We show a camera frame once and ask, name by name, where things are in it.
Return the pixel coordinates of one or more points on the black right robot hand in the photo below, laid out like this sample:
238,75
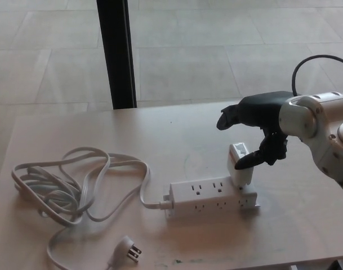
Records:
258,109

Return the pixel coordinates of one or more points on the black vertical post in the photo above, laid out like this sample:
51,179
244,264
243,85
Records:
116,53

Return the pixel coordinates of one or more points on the white plug adapter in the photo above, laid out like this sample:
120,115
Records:
235,154

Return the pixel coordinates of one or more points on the white angled wall plug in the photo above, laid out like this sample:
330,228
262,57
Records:
127,250

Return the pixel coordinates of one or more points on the white power strip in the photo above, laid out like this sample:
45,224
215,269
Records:
205,197

